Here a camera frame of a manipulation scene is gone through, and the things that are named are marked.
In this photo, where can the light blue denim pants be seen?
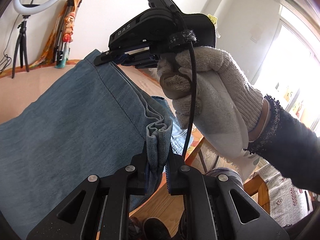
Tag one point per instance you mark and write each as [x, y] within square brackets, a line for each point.
[92, 120]

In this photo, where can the wooden chair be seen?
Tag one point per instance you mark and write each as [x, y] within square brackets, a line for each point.
[256, 185]

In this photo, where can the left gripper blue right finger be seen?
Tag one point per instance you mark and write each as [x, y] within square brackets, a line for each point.
[175, 182]

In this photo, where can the white printed cloth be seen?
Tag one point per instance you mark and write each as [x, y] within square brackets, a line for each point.
[288, 204]

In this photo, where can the right forearm dark sleeve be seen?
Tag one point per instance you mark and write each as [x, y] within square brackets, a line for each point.
[289, 146]

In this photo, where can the right hand white glove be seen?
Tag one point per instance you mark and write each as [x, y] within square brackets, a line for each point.
[227, 106]

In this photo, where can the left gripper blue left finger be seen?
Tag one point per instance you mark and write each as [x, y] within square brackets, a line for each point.
[139, 181]

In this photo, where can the orange floral scarf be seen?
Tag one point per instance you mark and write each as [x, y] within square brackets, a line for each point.
[57, 47]

